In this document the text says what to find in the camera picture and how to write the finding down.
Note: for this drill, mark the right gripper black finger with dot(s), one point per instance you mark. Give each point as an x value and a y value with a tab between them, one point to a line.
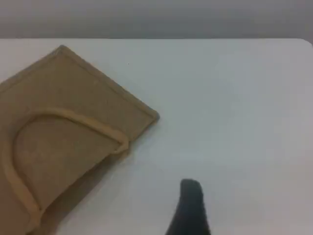
192	213

